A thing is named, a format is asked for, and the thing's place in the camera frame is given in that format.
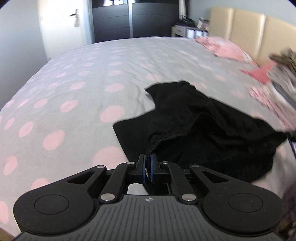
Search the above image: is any pink patterned pillow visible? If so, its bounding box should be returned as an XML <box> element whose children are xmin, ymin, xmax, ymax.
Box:
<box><xmin>195</xmin><ymin>37</ymin><xmax>255</xmax><ymax>64</ymax></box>

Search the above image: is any grey pink-dotted bed cover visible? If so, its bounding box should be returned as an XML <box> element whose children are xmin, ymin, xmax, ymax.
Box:
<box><xmin>1</xmin><ymin>37</ymin><xmax>285</xmax><ymax>236</ymax></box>

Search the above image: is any pink plain pillow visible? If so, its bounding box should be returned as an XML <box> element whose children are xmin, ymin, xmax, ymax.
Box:
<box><xmin>240</xmin><ymin>61</ymin><xmax>276</xmax><ymax>84</ymax></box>

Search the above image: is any white door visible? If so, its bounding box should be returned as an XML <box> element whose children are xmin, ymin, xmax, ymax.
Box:
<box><xmin>38</xmin><ymin>0</ymin><xmax>94</xmax><ymax>60</ymax></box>

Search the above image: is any black garment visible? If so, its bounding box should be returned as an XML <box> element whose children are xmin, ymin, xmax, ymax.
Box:
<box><xmin>113</xmin><ymin>81</ymin><xmax>287</xmax><ymax>183</ymax></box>

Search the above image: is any white bedside table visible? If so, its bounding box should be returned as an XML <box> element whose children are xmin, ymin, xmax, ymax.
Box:
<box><xmin>171</xmin><ymin>25</ymin><xmax>208</xmax><ymax>39</ymax></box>

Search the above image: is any black sliding wardrobe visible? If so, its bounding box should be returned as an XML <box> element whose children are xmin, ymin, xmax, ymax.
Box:
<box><xmin>92</xmin><ymin>1</ymin><xmax>180</xmax><ymax>43</ymax></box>

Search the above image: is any beige padded headboard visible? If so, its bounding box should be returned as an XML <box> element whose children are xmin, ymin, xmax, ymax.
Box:
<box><xmin>209</xmin><ymin>6</ymin><xmax>296</xmax><ymax>66</ymax></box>

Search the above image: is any patterned folded clothes pile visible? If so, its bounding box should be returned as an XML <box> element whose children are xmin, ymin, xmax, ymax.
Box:
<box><xmin>268</xmin><ymin>48</ymin><xmax>295</xmax><ymax>109</ymax></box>

